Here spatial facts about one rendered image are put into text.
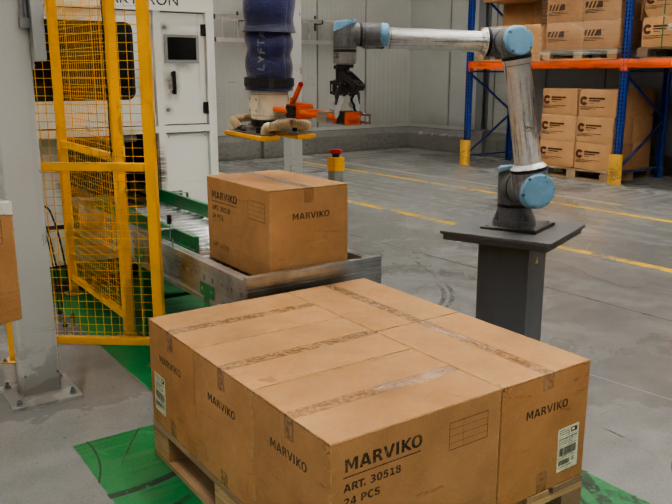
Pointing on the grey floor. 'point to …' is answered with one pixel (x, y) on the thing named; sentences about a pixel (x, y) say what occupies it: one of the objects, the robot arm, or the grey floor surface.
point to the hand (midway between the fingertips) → (347, 116)
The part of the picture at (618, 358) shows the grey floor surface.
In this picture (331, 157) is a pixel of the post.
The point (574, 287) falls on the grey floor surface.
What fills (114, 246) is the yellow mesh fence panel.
